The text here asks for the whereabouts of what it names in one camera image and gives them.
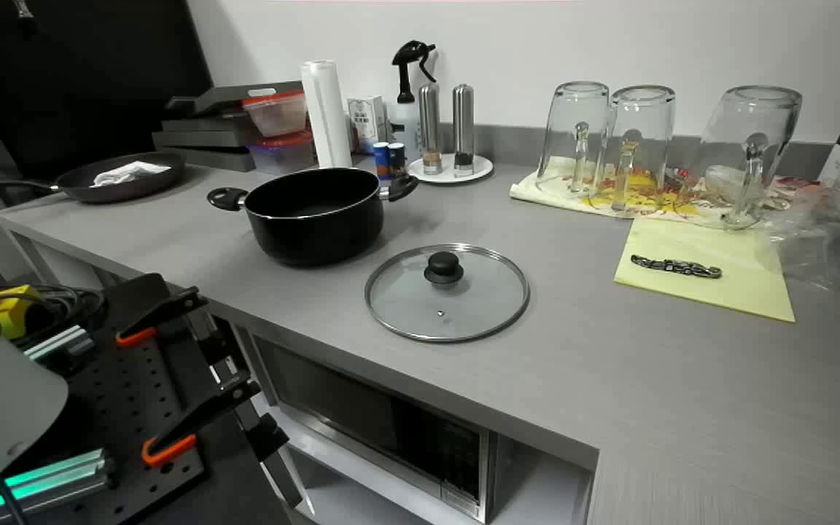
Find glass lid with black knob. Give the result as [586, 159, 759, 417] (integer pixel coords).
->
[361, 240, 533, 345]

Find black cooking pot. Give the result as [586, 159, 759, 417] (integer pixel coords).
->
[203, 167, 419, 270]

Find clear container with red lid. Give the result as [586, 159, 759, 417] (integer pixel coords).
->
[240, 86, 308, 139]

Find steel grinder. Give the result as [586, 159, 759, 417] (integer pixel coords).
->
[448, 81, 478, 170]
[416, 81, 447, 175]

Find steel built-in microwave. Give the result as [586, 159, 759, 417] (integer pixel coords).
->
[241, 330, 597, 525]

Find white paper towel roll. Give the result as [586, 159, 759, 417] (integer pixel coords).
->
[297, 57, 357, 170]

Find clear glass mug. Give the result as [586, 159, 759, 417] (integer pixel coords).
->
[605, 81, 679, 213]
[533, 79, 615, 199]
[696, 81, 804, 226]

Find black stacked trays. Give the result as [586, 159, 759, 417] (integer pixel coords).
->
[152, 79, 303, 175]

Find black clamp with orange tip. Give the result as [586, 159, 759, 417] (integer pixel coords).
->
[141, 375, 263, 470]
[112, 285, 209, 349]

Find black frying pan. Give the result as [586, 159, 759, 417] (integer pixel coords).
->
[0, 149, 189, 206]

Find black perforated mounting board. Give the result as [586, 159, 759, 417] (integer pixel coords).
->
[10, 270, 291, 525]

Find short aluminium extrusion piece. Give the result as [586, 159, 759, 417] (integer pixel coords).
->
[20, 320, 93, 363]

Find clear plastic bag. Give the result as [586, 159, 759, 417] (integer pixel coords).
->
[759, 184, 840, 291]

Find yellow tool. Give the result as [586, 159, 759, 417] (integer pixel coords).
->
[0, 282, 45, 345]

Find long aluminium extrusion bar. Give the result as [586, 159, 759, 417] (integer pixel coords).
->
[0, 447, 117, 521]

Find black coiled cable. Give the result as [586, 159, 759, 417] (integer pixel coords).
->
[20, 285, 112, 345]

